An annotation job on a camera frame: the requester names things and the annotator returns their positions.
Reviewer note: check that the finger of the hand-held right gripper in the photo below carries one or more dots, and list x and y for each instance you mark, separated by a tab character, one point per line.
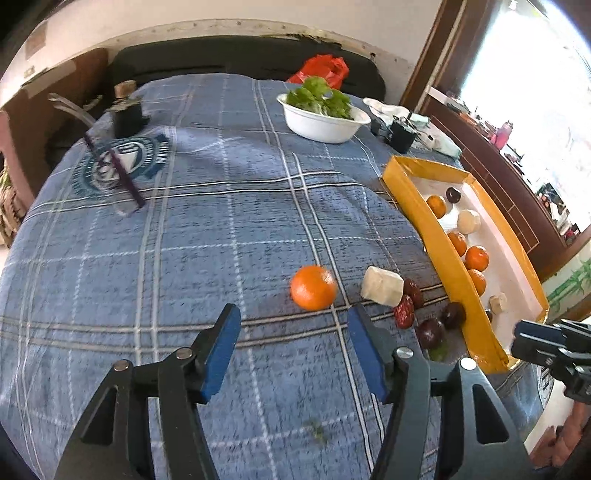
540	330
540	353

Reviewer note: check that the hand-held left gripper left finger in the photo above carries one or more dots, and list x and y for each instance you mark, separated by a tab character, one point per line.
221	350

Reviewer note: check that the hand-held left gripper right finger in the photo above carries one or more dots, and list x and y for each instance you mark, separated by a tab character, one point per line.
367	353

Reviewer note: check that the white peeled fruit chunk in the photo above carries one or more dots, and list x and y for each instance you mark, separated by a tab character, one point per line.
498	302
468	221
382	286

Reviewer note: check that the yellow shallow cardboard box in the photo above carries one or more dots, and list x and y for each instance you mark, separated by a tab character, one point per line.
508	258

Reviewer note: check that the orange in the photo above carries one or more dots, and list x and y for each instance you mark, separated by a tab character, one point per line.
478	281
458	243
314	287
477	257
436	205

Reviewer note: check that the bamboo print box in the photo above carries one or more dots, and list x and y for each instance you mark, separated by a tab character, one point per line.
570	286

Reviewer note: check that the red date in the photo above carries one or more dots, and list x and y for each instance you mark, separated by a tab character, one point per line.
405	311
414	293

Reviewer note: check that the dark purple passion fruit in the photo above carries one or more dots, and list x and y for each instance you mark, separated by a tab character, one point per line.
453	195
431	333
453	315

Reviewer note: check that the green leaf scrap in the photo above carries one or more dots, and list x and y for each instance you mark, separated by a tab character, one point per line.
437	353
317	429

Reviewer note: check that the brown wooden chair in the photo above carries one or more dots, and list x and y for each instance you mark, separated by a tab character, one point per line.
572	438

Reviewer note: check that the blue plaid blanket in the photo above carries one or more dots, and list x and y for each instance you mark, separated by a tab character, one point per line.
231	207

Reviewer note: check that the dark brown window counter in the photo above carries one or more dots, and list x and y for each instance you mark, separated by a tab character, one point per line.
498	184

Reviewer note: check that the pink bottle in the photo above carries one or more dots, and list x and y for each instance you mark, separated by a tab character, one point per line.
502	134

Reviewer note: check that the dark purple stick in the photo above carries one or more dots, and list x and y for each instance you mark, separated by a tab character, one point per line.
115	173

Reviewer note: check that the white plastic bags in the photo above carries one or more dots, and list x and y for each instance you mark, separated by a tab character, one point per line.
438	136

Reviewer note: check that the black cup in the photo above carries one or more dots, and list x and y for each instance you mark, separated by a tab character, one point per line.
402	137

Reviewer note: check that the small black box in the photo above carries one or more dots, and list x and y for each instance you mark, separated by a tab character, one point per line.
381	128

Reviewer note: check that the white bowl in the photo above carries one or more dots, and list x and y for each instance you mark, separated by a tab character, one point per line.
318	129

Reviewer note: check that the dark bottle with cork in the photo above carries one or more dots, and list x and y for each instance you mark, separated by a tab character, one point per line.
127	115

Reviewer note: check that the patterned seat cushion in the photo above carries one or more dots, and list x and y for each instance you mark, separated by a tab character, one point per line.
9	207

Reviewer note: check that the large bright window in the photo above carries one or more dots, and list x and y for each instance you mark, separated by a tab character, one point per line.
521	69

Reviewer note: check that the green lettuce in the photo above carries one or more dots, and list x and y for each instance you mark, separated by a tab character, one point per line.
318	94

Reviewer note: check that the grey metal tongs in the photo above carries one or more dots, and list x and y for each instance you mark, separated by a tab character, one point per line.
71	107

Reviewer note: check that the red plastic bag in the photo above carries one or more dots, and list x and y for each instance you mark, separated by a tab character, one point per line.
323	69

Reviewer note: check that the black sofa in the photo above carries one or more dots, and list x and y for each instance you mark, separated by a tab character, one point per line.
207	55

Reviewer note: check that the wall light switch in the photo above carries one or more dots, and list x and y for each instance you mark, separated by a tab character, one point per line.
28	71

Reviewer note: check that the wall paper sheet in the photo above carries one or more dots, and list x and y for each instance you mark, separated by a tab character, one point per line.
37	45

